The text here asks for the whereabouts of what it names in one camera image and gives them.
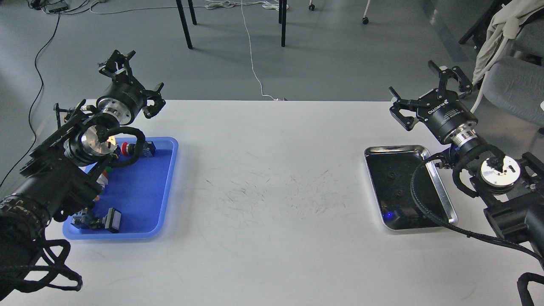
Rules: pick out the black thin table leg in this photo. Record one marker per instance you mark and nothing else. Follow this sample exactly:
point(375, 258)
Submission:
point(192, 12)

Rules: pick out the yellow push button switch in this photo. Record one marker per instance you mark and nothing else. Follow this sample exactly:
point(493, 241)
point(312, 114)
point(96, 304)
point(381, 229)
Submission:
point(86, 218)

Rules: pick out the black table leg left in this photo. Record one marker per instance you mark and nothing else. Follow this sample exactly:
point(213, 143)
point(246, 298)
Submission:
point(184, 24)

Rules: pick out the silver metal tray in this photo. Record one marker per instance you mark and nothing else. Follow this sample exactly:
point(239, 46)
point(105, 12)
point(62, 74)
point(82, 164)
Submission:
point(401, 215)

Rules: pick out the grey office chair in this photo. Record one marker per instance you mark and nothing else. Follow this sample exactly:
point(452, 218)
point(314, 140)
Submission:
point(512, 83)

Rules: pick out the black table leg right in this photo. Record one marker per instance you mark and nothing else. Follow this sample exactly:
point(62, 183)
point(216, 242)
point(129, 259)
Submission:
point(283, 21)

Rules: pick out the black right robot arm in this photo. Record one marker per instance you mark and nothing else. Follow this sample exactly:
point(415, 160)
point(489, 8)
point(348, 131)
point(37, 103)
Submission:
point(512, 189)

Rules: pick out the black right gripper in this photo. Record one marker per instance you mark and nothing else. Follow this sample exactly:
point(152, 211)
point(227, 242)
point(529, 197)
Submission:
point(446, 114)

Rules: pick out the blue plastic tray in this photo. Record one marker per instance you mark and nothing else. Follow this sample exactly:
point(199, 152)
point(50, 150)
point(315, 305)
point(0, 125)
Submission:
point(140, 192)

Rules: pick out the black power strip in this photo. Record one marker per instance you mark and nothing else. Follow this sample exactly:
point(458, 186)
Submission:
point(55, 7)

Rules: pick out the red emergency stop button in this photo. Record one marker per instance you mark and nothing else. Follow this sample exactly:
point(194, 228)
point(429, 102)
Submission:
point(129, 149)

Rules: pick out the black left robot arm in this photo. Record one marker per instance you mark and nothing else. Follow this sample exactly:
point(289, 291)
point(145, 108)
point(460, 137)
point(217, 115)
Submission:
point(62, 179)

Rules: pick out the white orange push button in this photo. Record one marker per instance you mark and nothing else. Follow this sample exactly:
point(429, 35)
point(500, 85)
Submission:
point(103, 180)

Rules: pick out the beige jacket on chair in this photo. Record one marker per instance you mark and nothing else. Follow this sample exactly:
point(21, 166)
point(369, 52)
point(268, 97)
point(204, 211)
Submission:
point(504, 26)

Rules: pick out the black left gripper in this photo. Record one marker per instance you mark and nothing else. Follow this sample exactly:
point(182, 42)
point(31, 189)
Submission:
point(121, 99)

